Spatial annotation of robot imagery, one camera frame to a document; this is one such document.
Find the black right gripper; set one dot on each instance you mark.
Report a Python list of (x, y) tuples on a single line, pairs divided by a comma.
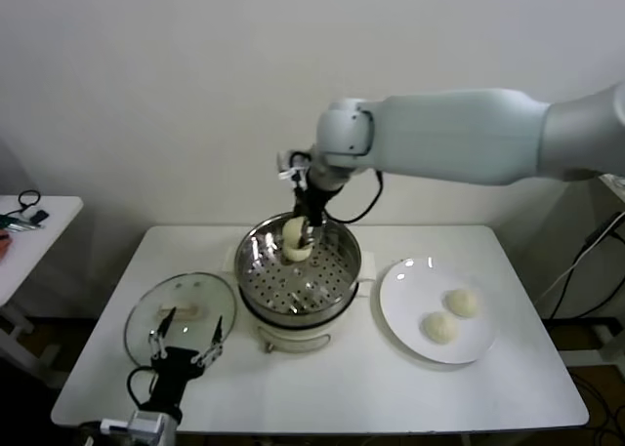
[(315, 202)]

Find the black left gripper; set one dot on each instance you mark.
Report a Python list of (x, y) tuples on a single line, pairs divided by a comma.
[(171, 373)]

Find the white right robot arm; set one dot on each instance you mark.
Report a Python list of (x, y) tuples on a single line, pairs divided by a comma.
[(464, 133)]

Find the steel steamer basket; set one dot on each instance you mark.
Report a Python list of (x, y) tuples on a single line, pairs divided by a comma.
[(273, 290)]

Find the white electric cooker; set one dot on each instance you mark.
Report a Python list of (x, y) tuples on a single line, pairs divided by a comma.
[(293, 336)]

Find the white round plate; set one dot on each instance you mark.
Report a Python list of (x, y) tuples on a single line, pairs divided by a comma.
[(405, 309)]

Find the white side table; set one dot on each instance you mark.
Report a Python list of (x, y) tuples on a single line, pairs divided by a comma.
[(54, 251)]

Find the small black device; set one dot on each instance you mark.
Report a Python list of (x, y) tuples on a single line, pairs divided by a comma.
[(40, 216)]

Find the green and silver pens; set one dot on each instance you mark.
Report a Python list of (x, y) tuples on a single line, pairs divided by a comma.
[(19, 224)]

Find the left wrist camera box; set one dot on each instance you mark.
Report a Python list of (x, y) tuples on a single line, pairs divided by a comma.
[(146, 422)]

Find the black floor frame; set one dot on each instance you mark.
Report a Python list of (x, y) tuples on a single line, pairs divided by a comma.
[(586, 326)]

